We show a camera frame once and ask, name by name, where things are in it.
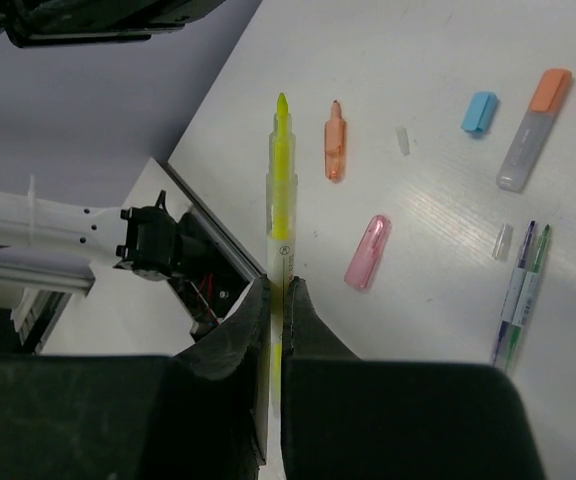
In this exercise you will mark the yellow thin highlighter pen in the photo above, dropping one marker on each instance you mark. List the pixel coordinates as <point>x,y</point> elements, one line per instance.
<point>281,201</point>

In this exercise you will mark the clear small pen cap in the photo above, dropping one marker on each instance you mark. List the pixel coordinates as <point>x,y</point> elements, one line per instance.
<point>502,243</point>

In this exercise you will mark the orange transparent highlighter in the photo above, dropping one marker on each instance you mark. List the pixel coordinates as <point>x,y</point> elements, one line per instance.
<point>335,144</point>

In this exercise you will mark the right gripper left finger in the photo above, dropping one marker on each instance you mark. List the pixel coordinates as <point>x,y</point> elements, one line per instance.
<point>230,370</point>

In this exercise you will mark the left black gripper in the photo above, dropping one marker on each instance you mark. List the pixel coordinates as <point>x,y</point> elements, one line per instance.
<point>46,23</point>

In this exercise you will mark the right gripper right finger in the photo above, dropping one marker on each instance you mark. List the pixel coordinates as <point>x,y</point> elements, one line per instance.
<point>305,334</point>

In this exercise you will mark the blue highlighter cap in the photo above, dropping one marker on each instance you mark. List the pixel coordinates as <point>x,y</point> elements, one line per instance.
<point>480,112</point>

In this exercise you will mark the green thin pen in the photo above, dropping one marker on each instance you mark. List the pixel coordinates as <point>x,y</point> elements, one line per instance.
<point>526,299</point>

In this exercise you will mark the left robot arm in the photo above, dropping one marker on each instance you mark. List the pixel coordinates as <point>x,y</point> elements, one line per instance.
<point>147,241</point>

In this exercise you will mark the grey highlighter orange cap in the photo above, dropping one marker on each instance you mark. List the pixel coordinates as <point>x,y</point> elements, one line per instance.
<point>534,129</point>

